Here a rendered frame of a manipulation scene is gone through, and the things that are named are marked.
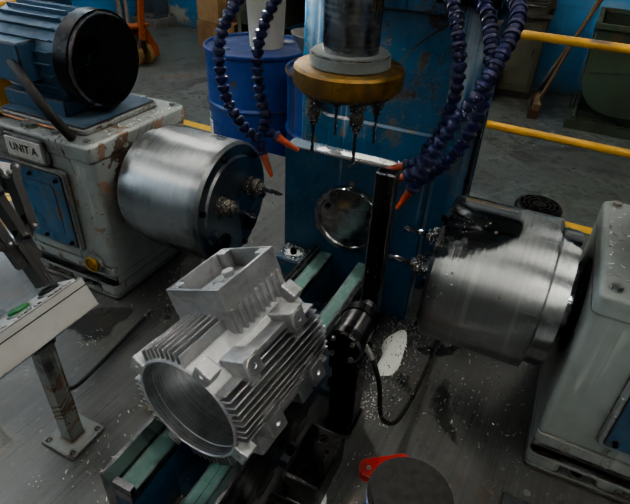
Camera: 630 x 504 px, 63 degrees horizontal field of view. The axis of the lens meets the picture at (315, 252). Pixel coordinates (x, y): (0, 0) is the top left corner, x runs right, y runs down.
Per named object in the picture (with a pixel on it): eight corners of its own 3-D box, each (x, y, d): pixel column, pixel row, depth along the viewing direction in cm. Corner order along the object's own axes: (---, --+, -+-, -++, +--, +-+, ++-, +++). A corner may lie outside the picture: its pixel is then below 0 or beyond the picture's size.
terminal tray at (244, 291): (237, 288, 81) (221, 248, 78) (290, 289, 74) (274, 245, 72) (184, 333, 72) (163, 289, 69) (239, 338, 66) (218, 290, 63)
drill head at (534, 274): (405, 269, 108) (424, 160, 94) (618, 334, 94) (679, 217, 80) (361, 344, 90) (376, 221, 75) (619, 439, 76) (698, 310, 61)
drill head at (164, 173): (155, 194, 131) (140, 96, 117) (281, 232, 119) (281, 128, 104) (78, 241, 112) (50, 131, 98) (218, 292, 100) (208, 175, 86)
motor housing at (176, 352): (251, 364, 89) (210, 268, 82) (344, 377, 77) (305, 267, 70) (168, 451, 74) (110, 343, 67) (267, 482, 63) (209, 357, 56)
